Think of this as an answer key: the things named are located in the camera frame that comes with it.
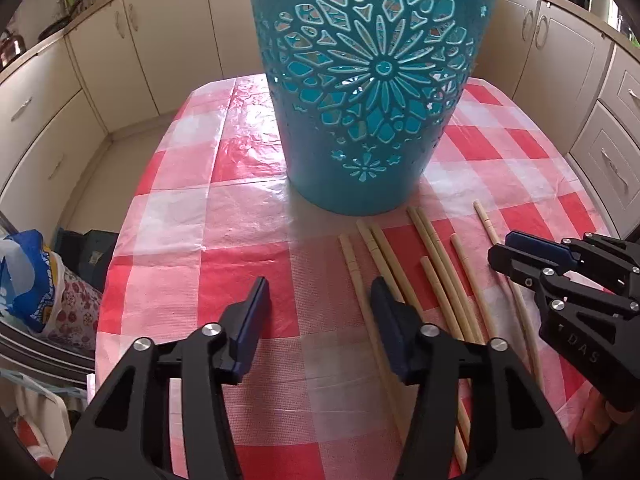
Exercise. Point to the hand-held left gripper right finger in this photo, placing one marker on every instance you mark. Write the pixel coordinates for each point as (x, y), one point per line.
(390, 320)

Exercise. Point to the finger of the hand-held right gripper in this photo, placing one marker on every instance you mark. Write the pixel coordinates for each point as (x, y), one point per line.
(537, 247)
(515, 267)

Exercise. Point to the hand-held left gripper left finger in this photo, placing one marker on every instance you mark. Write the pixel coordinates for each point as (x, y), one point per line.
(250, 320)

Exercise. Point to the long wooden chopstick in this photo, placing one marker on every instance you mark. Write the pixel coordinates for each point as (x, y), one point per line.
(487, 222)

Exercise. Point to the bunch of wooden chopsticks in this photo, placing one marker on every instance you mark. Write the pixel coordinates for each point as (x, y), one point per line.
(440, 265)

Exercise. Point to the teal perforated plastic basket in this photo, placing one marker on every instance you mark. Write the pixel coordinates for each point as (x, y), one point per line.
(325, 185)

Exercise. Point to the person's right hand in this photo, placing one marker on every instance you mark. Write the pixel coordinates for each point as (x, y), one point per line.
(592, 420)

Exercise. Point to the red white checked tablecloth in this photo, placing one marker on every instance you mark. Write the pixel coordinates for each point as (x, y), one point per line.
(250, 185)

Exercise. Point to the dark green box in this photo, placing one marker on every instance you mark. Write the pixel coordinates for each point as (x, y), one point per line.
(87, 255)

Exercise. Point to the cream kitchen base cabinets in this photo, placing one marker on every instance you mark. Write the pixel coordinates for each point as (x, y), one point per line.
(100, 70)
(565, 70)

